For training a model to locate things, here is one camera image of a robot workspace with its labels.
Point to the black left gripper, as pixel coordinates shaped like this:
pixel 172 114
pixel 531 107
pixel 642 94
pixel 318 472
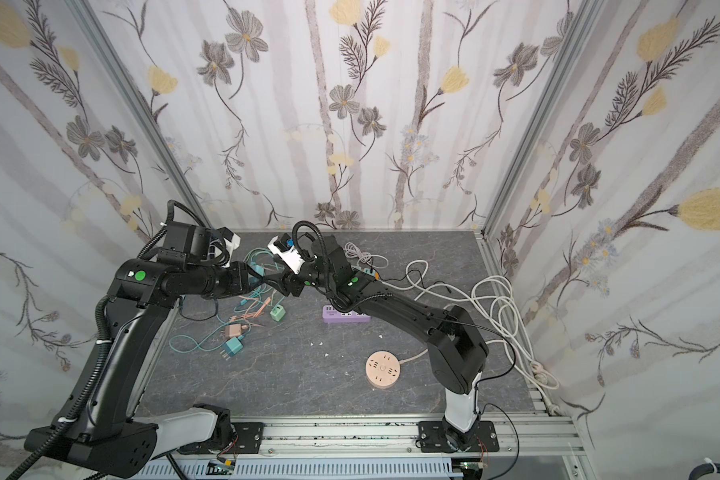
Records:
pixel 244 280

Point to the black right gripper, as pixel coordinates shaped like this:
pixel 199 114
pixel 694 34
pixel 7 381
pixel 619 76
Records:
pixel 306 278

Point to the purple power strip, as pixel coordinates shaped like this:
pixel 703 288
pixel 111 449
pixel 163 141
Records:
pixel 332 316

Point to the green charger plug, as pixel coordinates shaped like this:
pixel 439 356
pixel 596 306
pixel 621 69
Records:
pixel 277 313

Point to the pink round power strip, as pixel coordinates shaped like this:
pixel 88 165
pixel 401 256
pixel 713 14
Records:
pixel 382 369

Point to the orange power strip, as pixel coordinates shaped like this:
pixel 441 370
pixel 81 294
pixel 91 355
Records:
pixel 371 272

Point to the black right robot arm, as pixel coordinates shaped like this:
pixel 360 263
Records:
pixel 456 350

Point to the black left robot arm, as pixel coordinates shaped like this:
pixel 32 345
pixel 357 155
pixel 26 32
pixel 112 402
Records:
pixel 96 428

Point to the teal charger plug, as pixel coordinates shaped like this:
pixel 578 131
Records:
pixel 213 342

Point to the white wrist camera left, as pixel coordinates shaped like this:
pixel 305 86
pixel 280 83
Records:
pixel 223 243

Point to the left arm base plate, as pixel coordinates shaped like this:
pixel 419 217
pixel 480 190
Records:
pixel 246 437

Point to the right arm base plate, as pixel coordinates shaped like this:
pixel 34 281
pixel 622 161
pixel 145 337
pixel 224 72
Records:
pixel 441 437

